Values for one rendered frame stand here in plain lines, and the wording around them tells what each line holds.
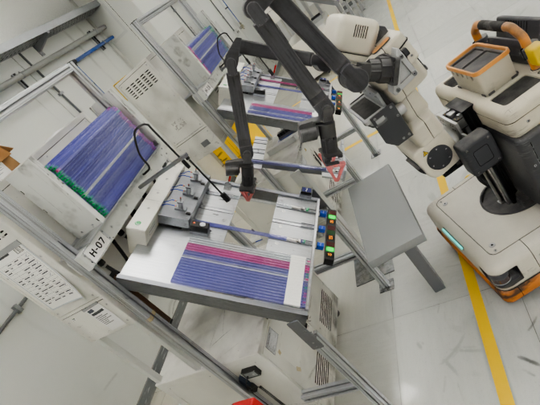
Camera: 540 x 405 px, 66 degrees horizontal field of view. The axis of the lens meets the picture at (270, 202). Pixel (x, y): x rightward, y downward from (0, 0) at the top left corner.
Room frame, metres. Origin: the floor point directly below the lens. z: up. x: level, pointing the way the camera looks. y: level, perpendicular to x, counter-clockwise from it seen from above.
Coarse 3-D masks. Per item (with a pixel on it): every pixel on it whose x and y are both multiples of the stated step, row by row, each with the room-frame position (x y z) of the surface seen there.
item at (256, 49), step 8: (240, 40) 1.73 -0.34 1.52; (248, 40) 1.75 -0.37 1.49; (232, 48) 1.73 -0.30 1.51; (240, 48) 1.74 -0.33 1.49; (248, 48) 1.74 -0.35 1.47; (256, 48) 1.73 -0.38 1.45; (264, 48) 1.73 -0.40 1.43; (232, 56) 1.74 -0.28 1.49; (256, 56) 1.75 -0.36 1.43; (264, 56) 1.73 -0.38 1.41; (272, 56) 1.72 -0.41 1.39; (304, 56) 1.70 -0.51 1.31; (312, 56) 1.67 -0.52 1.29; (224, 64) 1.74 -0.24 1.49; (312, 64) 1.67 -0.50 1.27; (320, 64) 1.67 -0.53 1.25
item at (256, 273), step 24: (192, 240) 1.61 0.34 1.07; (216, 240) 1.59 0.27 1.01; (192, 264) 1.48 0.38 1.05; (216, 264) 1.47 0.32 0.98; (240, 264) 1.46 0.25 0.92; (264, 264) 1.44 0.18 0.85; (288, 264) 1.43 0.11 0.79; (216, 288) 1.36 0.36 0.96; (240, 288) 1.35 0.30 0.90; (264, 288) 1.33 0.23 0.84; (288, 288) 1.32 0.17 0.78
